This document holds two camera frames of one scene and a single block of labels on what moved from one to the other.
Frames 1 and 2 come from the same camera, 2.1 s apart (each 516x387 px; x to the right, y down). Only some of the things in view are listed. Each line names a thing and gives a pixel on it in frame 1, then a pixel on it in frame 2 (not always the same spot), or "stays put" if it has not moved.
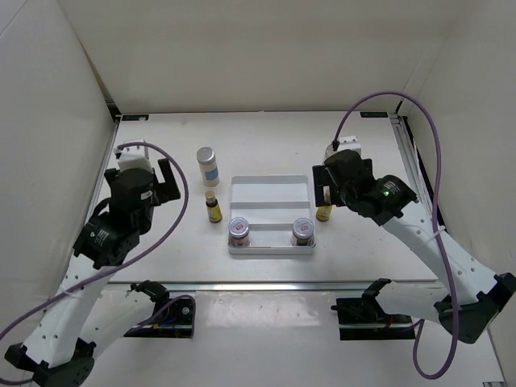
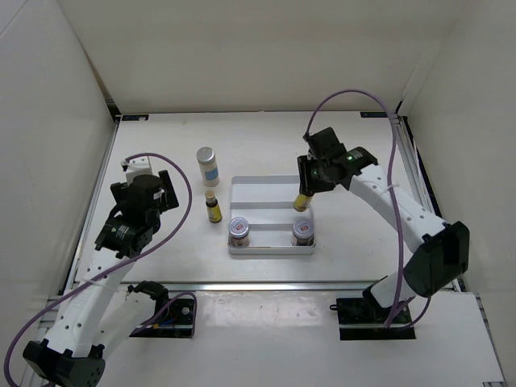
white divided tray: x=271 y=204 stays put
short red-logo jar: x=303 y=232 stays put
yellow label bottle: x=323 y=212 to x=301 y=202
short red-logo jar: x=239 y=232 stays put
